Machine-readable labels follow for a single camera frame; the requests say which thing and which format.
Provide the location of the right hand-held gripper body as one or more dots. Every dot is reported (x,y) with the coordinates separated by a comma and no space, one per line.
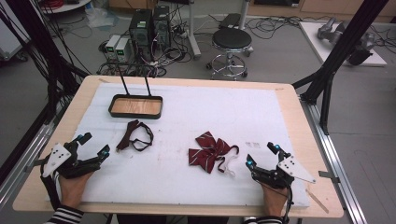
(274,177)

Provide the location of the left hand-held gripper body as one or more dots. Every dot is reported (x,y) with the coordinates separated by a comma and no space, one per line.
(67,163)

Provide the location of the red striped bow tie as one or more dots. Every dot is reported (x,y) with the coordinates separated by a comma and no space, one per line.
(209,152)

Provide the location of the black tray stand with rods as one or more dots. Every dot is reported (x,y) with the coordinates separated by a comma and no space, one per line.
(136,107)

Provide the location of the person's right hand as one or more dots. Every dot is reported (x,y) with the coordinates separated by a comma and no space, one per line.
(274,200)

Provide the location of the person's left hand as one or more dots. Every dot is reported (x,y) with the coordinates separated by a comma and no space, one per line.
(71,191)

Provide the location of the clear tape pieces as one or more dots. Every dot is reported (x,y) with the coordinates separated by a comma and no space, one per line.
(252,145)

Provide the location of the grey metal clip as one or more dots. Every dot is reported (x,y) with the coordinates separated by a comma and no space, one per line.
(328,176)
(34,164)

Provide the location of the thin wooden stick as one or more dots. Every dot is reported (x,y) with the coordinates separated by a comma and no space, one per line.
(317,201)

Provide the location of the white foam mat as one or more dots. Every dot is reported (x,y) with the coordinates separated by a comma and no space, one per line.
(193,112)

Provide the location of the white bench power supply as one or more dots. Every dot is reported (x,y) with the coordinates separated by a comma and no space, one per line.
(112,46)
(123,49)

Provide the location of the black round stool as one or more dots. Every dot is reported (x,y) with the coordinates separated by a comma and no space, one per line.
(232,39)

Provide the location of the white floor board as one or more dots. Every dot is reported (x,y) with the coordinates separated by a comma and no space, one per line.
(313,37)

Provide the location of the large black computer tower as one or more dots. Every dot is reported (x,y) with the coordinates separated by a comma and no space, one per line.
(141,32)

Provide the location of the white equipment case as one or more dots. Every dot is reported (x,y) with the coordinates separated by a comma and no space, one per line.
(11,40)

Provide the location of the clear plastic bag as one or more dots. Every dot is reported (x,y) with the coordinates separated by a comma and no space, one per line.
(99,17)

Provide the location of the round white table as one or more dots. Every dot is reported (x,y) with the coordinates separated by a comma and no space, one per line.
(65,5)

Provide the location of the black flat box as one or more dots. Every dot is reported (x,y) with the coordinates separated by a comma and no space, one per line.
(230,20)

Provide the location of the slim black computer tower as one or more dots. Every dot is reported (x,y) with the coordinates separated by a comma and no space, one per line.
(162,26)

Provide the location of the grey metal desk leg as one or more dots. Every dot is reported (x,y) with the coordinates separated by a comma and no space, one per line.
(193,34)

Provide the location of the aluminium rail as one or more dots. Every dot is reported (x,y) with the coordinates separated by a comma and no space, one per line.
(21,165)
(336,161)

